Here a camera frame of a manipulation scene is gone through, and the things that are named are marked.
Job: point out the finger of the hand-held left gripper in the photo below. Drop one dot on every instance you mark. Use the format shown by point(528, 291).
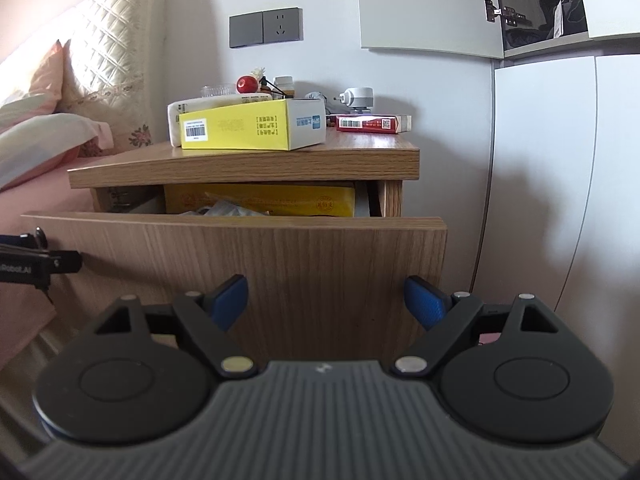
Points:
point(15, 241)

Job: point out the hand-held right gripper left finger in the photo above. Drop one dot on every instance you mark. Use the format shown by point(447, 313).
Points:
point(230, 301)

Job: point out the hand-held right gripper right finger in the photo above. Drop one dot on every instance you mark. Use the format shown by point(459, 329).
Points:
point(425, 302)

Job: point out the black key bunch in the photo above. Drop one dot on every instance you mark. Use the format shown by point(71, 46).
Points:
point(40, 236)

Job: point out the wooden drawer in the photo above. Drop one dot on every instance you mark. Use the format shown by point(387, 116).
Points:
point(300, 260)

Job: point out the yellow and white box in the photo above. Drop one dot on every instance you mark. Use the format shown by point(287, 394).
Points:
point(235, 127)

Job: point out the yellow box in drawer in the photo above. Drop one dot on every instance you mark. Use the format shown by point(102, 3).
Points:
point(300, 200)

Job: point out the clear plastic bag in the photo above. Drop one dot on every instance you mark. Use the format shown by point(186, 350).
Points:
point(225, 208)

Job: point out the white striped pillow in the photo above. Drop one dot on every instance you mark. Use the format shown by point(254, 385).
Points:
point(45, 145)

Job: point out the pink pillow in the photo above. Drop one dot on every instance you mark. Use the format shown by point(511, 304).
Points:
point(40, 80)

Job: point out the tall white wardrobe door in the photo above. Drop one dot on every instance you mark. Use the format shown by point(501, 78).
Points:
point(540, 170)
point(617, 185)

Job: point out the red flat box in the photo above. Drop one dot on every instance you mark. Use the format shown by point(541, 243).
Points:
point(372, 124)

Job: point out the white tissue pack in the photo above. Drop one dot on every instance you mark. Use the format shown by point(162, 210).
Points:
point(175, 115)

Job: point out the clear glass cup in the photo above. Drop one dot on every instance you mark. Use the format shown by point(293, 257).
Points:
point(217, 91)

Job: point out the white plug charger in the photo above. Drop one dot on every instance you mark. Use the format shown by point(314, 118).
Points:
point(359, 97)

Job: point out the cream quilted headboard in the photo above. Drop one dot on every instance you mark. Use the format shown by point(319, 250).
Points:
point(115, 50)

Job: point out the red apple ornament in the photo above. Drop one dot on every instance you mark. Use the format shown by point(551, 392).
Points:
point(246, 85)

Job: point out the grey plush toy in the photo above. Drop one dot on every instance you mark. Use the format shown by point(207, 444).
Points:
point(314, 96)

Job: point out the white capped bottle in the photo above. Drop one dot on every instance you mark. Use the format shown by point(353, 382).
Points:
point(284, 84)

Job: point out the white flower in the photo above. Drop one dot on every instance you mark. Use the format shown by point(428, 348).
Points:
point(257, 72)

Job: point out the dark folded clothes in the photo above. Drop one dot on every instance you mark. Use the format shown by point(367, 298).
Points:
point(522, 39)

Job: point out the open white wardrobe door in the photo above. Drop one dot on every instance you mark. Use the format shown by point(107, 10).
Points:
point(425, 5)

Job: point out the metal door hinge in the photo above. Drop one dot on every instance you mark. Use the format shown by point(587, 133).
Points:
point(507, 12)

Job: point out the grey wall switch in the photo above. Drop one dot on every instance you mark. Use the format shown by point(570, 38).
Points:
point(246, 30)

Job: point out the grey wall socket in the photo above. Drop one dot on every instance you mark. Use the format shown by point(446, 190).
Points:
point(282, 25)

